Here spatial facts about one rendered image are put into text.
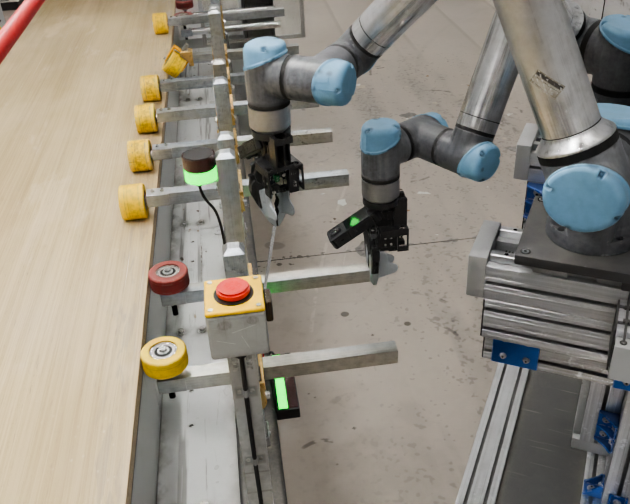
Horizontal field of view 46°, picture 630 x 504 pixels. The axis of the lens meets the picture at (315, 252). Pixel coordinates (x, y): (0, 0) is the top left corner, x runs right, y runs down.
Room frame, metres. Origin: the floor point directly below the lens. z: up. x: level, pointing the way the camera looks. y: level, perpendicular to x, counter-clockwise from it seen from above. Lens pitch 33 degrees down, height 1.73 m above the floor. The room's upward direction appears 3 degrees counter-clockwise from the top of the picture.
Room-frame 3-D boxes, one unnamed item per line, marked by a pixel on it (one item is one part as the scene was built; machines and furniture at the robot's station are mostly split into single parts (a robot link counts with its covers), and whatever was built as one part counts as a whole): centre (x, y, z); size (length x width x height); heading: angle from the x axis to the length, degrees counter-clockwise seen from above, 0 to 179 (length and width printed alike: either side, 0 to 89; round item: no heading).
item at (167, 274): (1.24, 0.30, 0.85); 0.08 x 0.08 x 0.11
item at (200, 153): (1.22, 0.20, 1.07); 0.06 x 0.06 x 0.22; 6
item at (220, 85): (1.72, 0.20, 0.90); 0.03 x 0.03 x 0.48; 6
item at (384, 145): (1.29, -0.14, 1.12); 0.09 x 0.08 x 0.11; 127
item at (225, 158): (1.22, 0.15, 0.93); 0.03 x 0.03 x 0.48; 6
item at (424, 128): (1.34, -0.23, 1.12); 0.11 x 0.11 x 0.08; 37
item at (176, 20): (3.00, 0.32, 0.95); 0.50 x 0.04 x 0.04; 96
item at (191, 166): (1.22, 0.20, 1.16); 0.06 x 0.06 x 0.02
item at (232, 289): (0.71, 0.10, 1.22); 0.04 x 0.04 x 0.02
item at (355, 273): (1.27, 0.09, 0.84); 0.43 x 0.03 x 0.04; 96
